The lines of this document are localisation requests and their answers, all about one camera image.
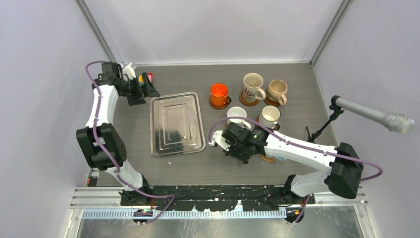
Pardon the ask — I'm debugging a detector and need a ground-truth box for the ringed wooden coaster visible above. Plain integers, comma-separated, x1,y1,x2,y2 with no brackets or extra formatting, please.
209,99,231,110
239,91,259,107
264,97,280,107
254,116,260,126

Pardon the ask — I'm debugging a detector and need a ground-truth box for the orange translucent cup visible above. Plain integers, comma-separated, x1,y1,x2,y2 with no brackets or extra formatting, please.
210,83,231,106

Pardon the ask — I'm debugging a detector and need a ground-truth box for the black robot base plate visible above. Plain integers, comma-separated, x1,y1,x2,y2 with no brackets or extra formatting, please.
119,185,304,212

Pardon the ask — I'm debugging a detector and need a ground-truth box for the black microphone tripod stand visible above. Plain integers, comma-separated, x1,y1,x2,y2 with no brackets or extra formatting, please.
305,104,345,143

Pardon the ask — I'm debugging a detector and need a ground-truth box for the light blue mug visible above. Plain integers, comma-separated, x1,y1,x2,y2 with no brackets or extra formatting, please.
275,156,286,161

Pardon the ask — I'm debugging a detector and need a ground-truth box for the grey microphone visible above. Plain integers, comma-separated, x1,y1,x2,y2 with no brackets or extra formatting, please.
331,95,415,134

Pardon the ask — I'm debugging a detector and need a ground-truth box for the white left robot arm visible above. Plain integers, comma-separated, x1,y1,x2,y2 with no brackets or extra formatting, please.
76,60,160,205

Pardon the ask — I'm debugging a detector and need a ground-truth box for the colourful block puzzle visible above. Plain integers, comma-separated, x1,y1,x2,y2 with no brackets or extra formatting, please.
138,72,153,85

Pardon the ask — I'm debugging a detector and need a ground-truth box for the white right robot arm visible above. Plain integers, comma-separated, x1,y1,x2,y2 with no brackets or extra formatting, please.
209,123,364,204

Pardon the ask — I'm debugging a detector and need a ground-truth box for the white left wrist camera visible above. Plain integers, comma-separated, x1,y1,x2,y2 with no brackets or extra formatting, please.
122,62,137,81

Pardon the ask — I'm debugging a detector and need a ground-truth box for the light wooden coaster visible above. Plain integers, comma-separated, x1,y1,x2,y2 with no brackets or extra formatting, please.
260,154,277,162

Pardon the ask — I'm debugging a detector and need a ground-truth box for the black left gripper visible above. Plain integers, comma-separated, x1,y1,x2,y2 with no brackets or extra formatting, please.
120,73,159,106

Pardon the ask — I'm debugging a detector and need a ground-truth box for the white mug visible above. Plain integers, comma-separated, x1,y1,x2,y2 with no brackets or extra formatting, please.
259,105,281,131

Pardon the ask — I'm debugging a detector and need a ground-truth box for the cream mug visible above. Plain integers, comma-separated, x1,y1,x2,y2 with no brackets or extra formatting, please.
266,79,288,106

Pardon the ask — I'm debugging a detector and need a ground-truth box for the metal tray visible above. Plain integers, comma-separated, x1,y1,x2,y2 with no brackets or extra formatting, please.
150,92,206,158

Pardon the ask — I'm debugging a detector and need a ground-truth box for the beige tall mug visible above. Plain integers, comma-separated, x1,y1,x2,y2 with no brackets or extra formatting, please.
243,73,266,102

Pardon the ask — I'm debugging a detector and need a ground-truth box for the small white cup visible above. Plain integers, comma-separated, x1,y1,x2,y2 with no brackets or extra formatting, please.
226,107,252,129

